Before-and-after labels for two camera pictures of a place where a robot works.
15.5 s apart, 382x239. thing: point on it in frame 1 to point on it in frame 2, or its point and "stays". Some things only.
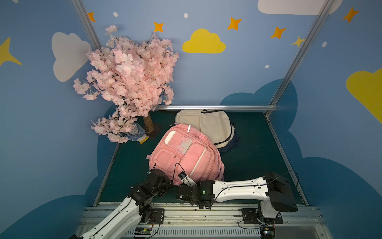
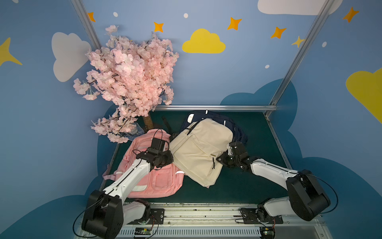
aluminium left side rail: (105, 175) stays
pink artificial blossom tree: (132, 76) stays
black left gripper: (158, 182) to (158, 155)
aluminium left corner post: (87, 24) stays
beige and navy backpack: (215, 124) to (197, 147)
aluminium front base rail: (221, 222) stays
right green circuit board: (267, 232) stays
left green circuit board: (143, 231) stays
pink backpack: (182, 147) to (163, 181)
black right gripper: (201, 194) to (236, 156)
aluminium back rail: (216, 107) stays
